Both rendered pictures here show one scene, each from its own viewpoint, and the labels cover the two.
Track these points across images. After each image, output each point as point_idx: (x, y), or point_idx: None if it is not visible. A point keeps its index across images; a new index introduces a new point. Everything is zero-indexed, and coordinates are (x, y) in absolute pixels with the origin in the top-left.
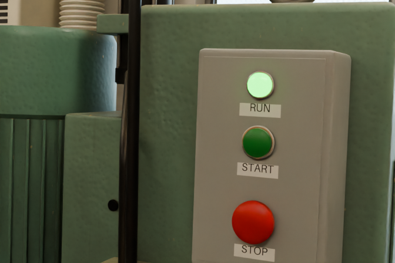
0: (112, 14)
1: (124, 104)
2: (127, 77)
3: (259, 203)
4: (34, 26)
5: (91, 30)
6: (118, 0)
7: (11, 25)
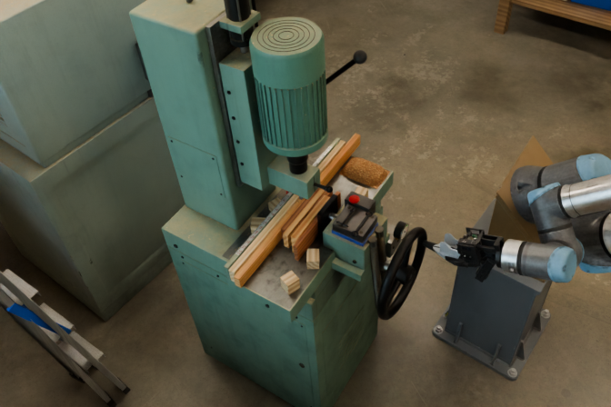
0: (254, 10)
1: (255, 28)
2: (255, 5)
3: None
4: (285, 17)
5: (262, 24)
6: (250, 8)
7: (295, 17)
